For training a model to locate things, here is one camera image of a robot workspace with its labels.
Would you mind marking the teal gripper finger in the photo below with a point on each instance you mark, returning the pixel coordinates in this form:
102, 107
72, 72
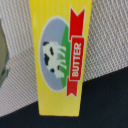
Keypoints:
4, 56

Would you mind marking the yellow box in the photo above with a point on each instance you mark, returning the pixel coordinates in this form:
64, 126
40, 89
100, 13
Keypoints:
60, 32

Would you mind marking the white striped placemat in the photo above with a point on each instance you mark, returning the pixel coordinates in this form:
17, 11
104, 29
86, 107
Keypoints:
107, 48

